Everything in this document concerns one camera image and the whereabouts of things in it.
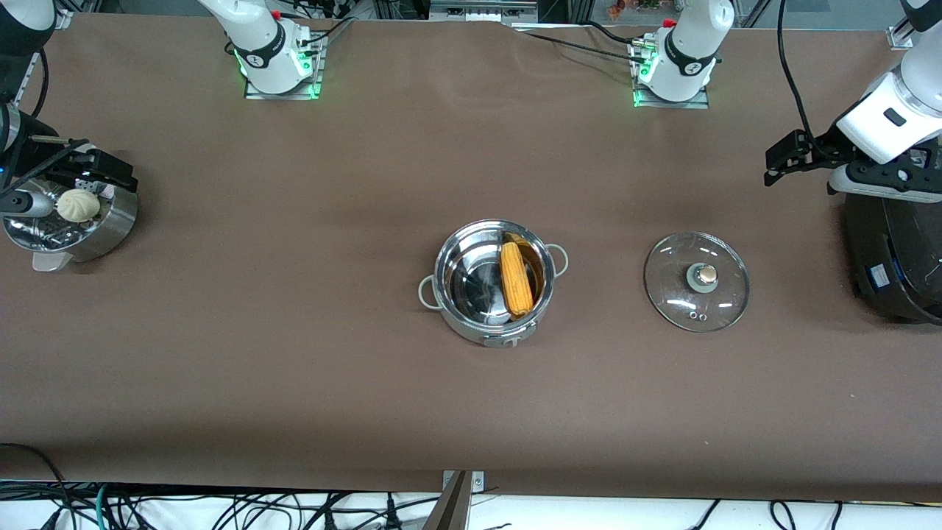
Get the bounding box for silver background frame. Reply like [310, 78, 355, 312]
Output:
[429, 0, 539, 23]

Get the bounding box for dark metal bar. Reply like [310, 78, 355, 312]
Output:
[423, 471, 473, 530]

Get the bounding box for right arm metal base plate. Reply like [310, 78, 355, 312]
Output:
[244, 33, 323, 100]

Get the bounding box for black rice cooker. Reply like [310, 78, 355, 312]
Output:
[843, 144, 942, 325]

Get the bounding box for black base cable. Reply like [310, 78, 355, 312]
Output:
[302, 18, 355, 46]

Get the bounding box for glass lid with copper knob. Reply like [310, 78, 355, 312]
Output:
[644, 232, 750, 333]

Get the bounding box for long black table cable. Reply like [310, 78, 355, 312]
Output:
[513, 28, 652, 67]

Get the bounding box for short black table cable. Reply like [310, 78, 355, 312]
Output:
[583, 19, 637, 45]

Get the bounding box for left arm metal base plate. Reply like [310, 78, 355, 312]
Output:
[631, 40, 711, 110]

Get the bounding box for yellow corn cob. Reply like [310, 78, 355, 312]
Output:
[500, 234, 534, 319]

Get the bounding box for steel pot with grey handles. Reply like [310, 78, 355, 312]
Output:
[418, 217, 570, 349]

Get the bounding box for steel steamer pot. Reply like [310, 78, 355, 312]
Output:
[4, 175, 139, 272]

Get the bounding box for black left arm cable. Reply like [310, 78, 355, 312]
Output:
[777, 0, 819, 142]

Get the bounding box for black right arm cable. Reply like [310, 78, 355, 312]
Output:
[0, 44, 91, 197]

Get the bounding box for black looped floor cable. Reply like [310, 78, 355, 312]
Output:
[0, 442, 71, 530]

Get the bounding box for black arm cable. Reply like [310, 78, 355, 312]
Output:
[777, 0, 819, 142]
[0, 44, 91, 197]

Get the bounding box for white steamed bun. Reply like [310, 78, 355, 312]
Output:
[57, 188, 101, 224]

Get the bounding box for brown table cover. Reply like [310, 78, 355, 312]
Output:
[0, 13, 942, 503]

